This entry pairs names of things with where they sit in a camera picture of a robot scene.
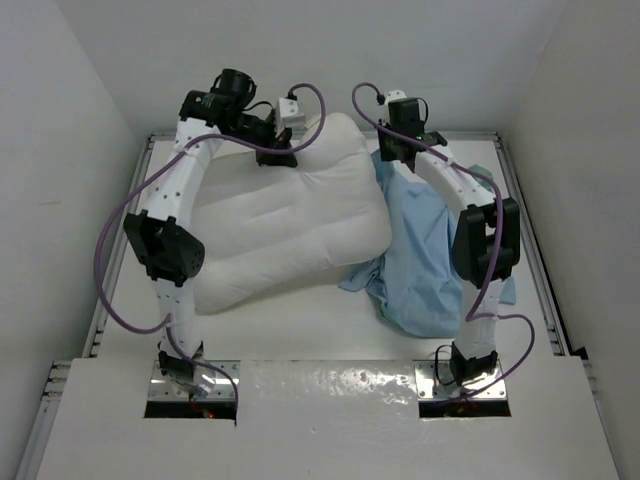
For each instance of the white front cover board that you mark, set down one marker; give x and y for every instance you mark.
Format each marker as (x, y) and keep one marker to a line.
(328, 420)

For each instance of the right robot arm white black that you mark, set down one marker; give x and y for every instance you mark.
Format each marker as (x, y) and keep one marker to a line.
(486, 244)

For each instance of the metal base plate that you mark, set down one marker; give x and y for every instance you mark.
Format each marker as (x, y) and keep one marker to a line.
(205, 386)
(485, 387)

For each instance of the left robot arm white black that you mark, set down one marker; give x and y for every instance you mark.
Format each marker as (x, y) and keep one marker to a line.
(159, 234)

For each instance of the light blue green pillowcase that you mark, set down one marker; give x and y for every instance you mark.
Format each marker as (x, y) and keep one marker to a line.
(413, 284)

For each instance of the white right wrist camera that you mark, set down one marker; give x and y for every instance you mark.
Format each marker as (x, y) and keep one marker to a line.
(395, 95)

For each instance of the white pillow yellow underside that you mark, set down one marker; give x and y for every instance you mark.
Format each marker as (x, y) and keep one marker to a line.
(262, 226)

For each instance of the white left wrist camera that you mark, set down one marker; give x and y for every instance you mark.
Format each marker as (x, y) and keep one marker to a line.
(289, 114)

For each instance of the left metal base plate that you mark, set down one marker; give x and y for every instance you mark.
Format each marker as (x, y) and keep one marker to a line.
(205, 386)

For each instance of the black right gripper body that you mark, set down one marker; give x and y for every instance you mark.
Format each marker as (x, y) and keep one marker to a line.
(386, 145)

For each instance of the aluminium table frame rail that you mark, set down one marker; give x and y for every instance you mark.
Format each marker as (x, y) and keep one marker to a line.
(315, 322)

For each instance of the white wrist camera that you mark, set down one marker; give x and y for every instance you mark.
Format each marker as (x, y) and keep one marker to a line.
(395, 95)
(289, 114)

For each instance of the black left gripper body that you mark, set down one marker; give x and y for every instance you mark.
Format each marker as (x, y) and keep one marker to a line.
(263, 133)

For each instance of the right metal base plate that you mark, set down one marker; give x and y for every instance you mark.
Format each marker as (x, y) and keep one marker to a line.
(485, 387)

